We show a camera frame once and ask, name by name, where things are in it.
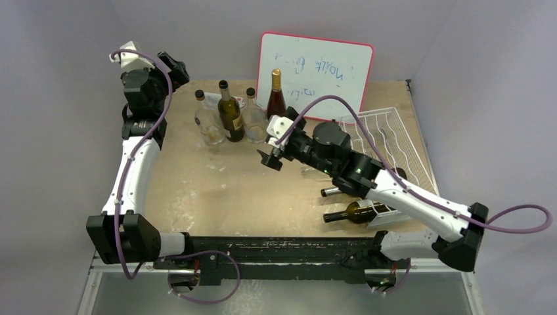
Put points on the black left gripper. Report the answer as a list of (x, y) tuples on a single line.
[(177, 69)]

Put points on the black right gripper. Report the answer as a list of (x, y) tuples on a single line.
[(278, 156)]

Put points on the white ruler set package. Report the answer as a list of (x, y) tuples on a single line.
[(212, 100)]

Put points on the clear glass bottle black cap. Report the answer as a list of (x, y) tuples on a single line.
[(254, 118)]

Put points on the brown wine bottle gold cap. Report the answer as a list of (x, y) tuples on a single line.
[(276, 103)]

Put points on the olive bottle silver cap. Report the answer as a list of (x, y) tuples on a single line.
[(327, 192), (230, 114)]

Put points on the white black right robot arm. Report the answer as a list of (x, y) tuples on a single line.
[(453, 232)]

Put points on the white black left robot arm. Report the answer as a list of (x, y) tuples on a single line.
[(121, 232)]

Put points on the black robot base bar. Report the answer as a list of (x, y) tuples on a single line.
[(351, 260)]

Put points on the dark green bottle black cap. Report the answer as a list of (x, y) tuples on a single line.
[(358, 212)]

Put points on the dark olive bottle rear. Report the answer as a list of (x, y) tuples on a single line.
[(400, 172)]

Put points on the pink framed whiteboard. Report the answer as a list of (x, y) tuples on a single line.
[(312, 67)]

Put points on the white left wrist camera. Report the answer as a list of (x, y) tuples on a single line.
[(131, 61)]

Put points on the white wire wine rack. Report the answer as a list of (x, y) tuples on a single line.
[(388, 133)]

